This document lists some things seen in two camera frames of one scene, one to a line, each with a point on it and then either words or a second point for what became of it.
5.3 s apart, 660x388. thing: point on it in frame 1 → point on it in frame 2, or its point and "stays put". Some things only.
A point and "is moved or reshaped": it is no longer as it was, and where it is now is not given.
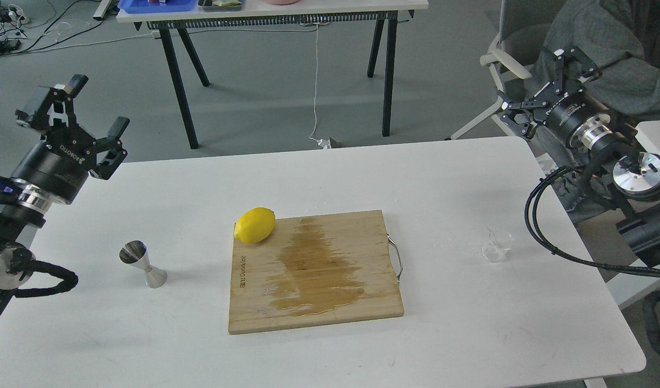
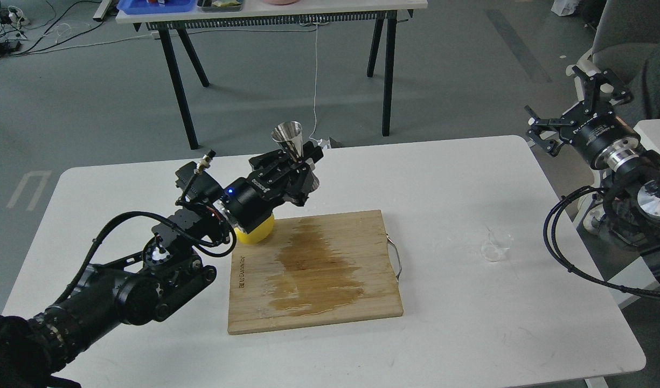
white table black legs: (256, 14) stays put
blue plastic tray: (137, 6) stays put
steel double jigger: (135, 253) is moved or reshaped
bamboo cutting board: (314, 270) stays put
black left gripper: (56, 167) → (276, 177)
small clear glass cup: (500, 242) stays put
